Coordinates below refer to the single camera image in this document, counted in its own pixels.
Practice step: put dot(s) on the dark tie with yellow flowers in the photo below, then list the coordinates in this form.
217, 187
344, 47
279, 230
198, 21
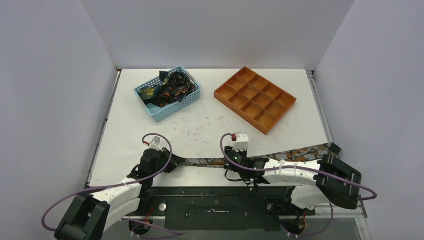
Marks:
148, 94

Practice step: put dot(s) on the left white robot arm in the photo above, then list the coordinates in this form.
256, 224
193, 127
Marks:
92, 213

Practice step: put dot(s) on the light blue plastic basket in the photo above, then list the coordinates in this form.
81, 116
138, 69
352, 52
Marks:
160, 113

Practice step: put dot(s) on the black metal base plate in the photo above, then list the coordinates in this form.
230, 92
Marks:
216, 209

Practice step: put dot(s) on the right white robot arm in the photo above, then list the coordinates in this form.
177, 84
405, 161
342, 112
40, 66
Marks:
326, 180

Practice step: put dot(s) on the orange wooden compartment tray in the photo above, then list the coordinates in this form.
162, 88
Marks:
255, 99

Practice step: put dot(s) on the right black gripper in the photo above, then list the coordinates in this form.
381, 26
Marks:
241, 164

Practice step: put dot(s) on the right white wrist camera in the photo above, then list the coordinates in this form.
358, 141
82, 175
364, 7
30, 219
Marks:
241, 141

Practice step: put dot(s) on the aluminium frame rail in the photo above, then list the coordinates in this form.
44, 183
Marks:
360, 222

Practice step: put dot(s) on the black tie with orange swirls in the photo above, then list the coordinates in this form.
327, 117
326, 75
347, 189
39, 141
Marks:
175, 87

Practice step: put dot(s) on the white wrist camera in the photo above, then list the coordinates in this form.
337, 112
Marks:
155, 144
241, 141

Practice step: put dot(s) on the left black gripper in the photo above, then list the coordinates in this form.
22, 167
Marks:
175, 161

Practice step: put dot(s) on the orange floral necktie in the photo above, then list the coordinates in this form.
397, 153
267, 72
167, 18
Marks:
306, 154

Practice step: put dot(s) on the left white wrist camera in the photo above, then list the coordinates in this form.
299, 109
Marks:
155, 144

